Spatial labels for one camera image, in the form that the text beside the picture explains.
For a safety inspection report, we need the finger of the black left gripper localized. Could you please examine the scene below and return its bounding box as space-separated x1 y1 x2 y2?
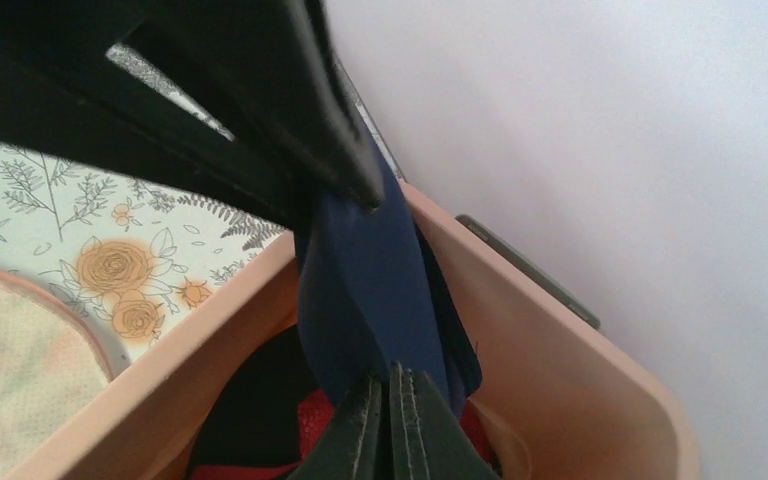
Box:
0 42 310 229
124 1 384 211

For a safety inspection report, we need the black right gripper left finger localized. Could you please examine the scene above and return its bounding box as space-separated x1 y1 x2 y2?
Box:
288 377 382 480

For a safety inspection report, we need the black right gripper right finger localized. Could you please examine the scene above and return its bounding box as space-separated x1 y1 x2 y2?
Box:
389 363 499 480

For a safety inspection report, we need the navy blue bra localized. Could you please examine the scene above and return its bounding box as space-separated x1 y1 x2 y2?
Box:
293 133 482 418

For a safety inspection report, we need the floral peach mesh laundry bag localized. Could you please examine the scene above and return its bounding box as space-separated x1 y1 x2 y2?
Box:
0 271 116 479

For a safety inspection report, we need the red bra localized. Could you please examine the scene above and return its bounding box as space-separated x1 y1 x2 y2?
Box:
189 389 497 480

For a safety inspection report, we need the pink plastic bin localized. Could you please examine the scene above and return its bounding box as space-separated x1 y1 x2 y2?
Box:
10 185 700 479

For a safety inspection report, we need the floral patterned table mat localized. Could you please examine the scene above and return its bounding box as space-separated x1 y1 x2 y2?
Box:
0 42 293 366

